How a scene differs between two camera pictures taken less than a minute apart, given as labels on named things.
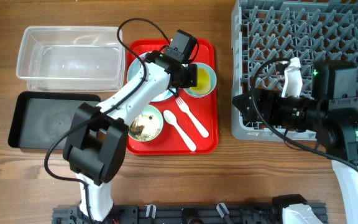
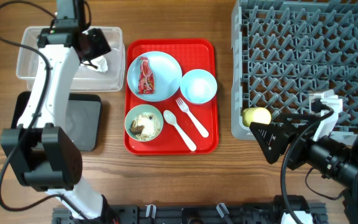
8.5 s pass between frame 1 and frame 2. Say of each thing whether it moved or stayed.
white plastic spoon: stayed
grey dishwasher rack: stayed
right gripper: moved
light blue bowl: moved
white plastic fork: stayed
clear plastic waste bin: stayed
